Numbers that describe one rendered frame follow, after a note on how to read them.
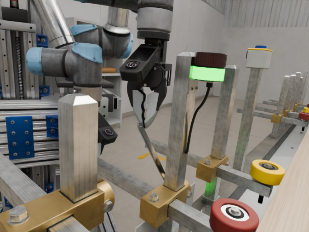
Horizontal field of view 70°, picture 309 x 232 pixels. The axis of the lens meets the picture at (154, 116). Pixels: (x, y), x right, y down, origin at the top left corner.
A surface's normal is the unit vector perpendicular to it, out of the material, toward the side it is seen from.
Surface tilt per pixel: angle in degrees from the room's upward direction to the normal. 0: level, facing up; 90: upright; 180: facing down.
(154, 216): 90
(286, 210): 0
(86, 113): 90
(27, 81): 90
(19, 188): 0
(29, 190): 0
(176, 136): 90
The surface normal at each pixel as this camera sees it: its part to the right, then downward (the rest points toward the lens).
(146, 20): -0.43, 0.20
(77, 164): 0.77, 0.22
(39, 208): 0.07, -0.97
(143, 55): -0.08, -0.74
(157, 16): 0.13, 0.25
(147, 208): -0.63, 0.14
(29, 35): 0.43, 0.26
